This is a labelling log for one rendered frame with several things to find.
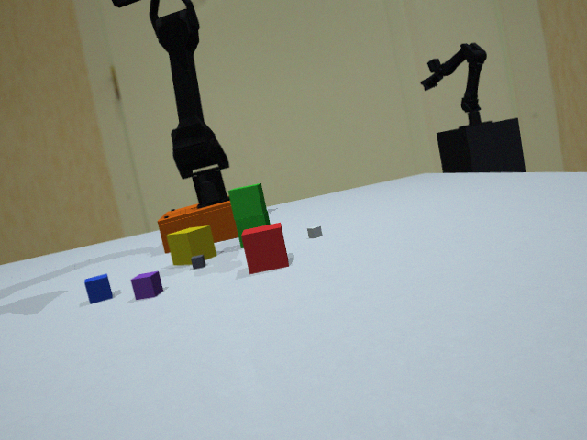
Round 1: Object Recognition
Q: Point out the yellow cube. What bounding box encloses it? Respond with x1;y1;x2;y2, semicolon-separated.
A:
167;225;216;266

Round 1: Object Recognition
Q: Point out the green block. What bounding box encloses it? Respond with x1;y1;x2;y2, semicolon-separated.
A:
228;183;267;220
235;211;270;248

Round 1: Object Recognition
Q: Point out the purple block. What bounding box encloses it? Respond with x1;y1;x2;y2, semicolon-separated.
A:
131;271;163;300

